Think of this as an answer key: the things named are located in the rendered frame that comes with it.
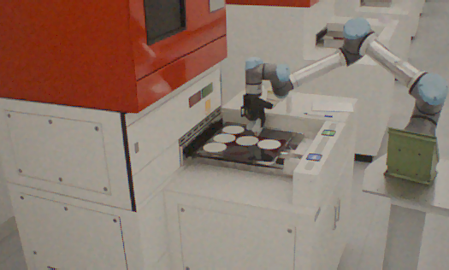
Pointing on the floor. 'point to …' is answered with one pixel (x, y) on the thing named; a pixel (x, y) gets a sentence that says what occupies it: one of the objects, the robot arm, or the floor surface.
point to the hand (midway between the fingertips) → (257, 132)
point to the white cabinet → (261, 230)
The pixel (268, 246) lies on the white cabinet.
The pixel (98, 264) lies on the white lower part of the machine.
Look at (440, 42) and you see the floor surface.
